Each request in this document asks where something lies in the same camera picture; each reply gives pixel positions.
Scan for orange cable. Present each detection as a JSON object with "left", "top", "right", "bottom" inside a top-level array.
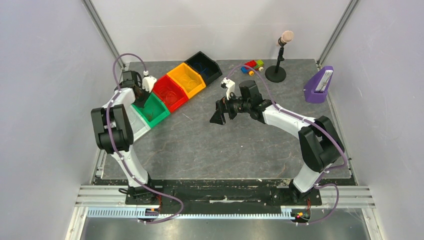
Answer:
[{"left": 162, "top": 88, "right": 181, "bottom": 105}]

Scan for blue cable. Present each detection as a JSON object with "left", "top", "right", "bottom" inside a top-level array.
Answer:
[{"left": 193, "top": 62, "right": 213, "bottom": 78}]

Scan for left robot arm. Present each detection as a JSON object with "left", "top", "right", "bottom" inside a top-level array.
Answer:
[{"left": 90, "top": 70, "right": 157, "bottom": 204}]

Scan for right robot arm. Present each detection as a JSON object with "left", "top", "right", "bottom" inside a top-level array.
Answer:
[{"left": 209, "top": 78, "right": 345, "bottom": 204}]

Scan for green bin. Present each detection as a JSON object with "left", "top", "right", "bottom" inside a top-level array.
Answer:
[{"left": 132, "top": 93, "right": 171, "bottom": 129}]

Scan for red bin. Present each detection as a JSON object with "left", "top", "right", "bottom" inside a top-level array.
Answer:
[{"left": 152, "top": 74, "right": 189, "bottom": 113}]

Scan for white bin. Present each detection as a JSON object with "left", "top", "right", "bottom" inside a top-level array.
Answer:
[{"left": 127, "top": 105, "right": 151, "bottom": 142}]

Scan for toy brick car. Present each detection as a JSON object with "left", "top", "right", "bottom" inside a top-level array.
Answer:
[{"left": 240, "top": 59, "right": 264, "bottom": 76}]

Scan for black bin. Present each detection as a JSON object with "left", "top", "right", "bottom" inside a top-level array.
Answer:
[{"left": 184, "top": 51, "right": 223, "bottom": 86}]

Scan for yellow bin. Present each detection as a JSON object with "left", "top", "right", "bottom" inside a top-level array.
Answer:
[{"left": 167, "top": 62, "right": 206, "bottom": 99}]

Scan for microphone on stand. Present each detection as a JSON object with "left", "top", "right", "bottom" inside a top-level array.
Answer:
[{"left": 265, "top": 30, "right": 294, "bottom": 83}]

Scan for purple metronome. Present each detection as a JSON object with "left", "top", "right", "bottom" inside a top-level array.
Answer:
[{"left": 303, "top": 66, "right": 334, "bottom": 104}]

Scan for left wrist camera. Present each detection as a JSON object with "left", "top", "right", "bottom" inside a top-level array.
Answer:
[{"left": 141, "top": 70, "right": 158, "bottom": 93}]

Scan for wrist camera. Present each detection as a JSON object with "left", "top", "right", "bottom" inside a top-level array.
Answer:
[
  {"left": 141, "top": 70, "right": 158, "bottom": 93},
  {"left": 220, "top": 77, "right": 235, "bottom": 100}
]

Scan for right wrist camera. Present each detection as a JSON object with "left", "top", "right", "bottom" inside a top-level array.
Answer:
[{"left": 220, "top": 77, "right": 235, "bottom": 100}]

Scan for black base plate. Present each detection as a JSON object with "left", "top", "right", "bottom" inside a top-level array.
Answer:
[{"left": 118, "top": 179, "right": 322, "bottom": 215}]

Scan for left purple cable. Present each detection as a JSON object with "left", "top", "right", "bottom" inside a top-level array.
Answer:
[{"left": 105, "top": 52, "right": 185, "bottom": 225}]

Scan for purple cable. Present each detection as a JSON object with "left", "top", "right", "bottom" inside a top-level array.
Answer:
[
  {"left": 225, "top": 64, "right": 349, "bottom": 227},
  {"left": 105, "top": 52, "right": 185, "bottom": 225}
]

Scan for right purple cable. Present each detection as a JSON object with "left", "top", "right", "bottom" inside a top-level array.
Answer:
[{"left": 225, "top": 64, "right": 349, "bottom": 227}]

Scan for slotted cable duct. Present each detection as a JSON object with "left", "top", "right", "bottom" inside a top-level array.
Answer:
[{"left": 87, "top": 207, "right": 295, "bottom": 220}]

